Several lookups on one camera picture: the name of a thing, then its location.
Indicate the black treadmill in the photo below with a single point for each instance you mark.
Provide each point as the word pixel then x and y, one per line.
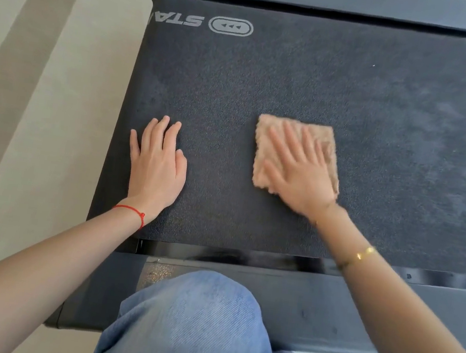
pixel 273 80

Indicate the person's blue jeans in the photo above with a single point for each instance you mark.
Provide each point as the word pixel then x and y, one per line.
pixel 192 329

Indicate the person's right forearm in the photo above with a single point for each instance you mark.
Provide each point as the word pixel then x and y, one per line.
pixel 402 330

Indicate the person's right hand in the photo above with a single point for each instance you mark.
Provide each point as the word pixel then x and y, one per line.
pixel 306 185

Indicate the beige cleaning cloth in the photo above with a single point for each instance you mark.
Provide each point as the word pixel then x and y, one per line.
pixel 329 145

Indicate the person's left forearm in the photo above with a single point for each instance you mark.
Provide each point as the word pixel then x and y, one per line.
pixel 34 280

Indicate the person's left hand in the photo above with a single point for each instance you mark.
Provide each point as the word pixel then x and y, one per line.
pixel 156 176

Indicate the gold bangle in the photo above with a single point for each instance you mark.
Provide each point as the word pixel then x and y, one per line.
pixel 361 255

